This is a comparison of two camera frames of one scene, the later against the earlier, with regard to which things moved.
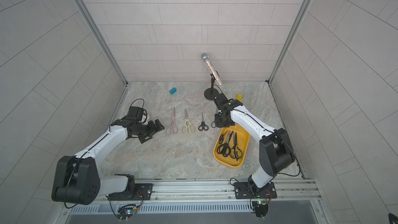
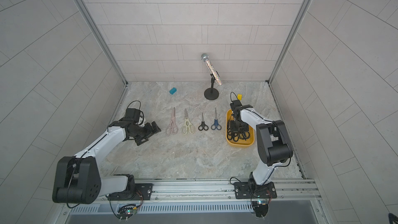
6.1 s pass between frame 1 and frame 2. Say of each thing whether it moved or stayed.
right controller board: stayed
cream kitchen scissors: stayed
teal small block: stayed
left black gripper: stayed
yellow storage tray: moved
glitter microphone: stayed
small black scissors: stayed
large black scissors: moved
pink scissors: stayed
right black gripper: moved
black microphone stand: stayed
